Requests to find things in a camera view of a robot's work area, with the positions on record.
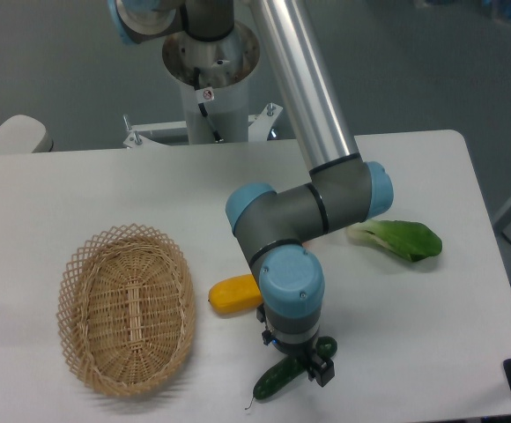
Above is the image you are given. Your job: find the white chair armrest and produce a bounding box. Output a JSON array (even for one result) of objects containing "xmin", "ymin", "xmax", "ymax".
[{"xmin": 0, "ymin": 115, "xmax": 54, "ymax": 156}]

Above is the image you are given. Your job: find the woven wicker basket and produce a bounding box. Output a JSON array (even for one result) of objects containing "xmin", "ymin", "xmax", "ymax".
[{"xmin": 56, "ymin": 224, "xmax": 196, "ymax": 397}]

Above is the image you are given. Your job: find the black cable on pedestal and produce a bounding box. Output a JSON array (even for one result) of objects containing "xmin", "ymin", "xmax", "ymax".
[{"xmin": 192, "ymin": 65, "xmax": 224, "ymax": 145}]

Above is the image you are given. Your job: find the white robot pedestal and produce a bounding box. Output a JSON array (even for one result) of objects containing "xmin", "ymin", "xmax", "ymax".
[{"xmin": 123, "ymin": 21, "xmax": 283, "ymax": 148}]

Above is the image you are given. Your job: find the green bok choy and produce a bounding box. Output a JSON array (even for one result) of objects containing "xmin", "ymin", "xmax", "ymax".
[{"xmin": 345, "ymin": 219, "xmax": 442, "ymax": 263}]

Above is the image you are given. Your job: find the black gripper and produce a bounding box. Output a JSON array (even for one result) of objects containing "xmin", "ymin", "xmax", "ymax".
[{"xmin": 256, "ymin": 303, "xmax": 335, "ymax": 387}]

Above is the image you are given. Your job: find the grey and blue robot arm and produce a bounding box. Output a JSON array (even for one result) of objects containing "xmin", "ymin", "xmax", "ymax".
[{"xmin": 108, "ymin": 1, "xmax": 393, "ymax": 385}]

